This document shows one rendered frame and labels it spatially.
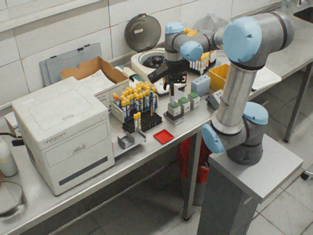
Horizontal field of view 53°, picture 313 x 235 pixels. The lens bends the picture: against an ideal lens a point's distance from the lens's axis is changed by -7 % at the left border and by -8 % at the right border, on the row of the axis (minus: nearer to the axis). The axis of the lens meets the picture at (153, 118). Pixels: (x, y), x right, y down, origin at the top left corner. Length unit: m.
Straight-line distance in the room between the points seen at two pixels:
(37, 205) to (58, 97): 0.42
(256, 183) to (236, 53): 0.58
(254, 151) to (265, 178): 0.11
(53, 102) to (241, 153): 0.74
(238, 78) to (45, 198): 0.83
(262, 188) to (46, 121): 0.83
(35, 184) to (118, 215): 1.00
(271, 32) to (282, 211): 1.70
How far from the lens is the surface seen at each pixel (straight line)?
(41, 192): 1.35
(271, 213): 2.40
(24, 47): 1.66
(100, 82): 1.73
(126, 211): 2.29
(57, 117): 1.17
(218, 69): 1.82
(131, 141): 1.41
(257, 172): 1.34
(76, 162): 1.24
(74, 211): 2.01
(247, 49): 0.88
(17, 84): 1.73
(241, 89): 1.01
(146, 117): 1.55
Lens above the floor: 1.90
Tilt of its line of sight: 40 degrees down
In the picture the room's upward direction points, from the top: straight up
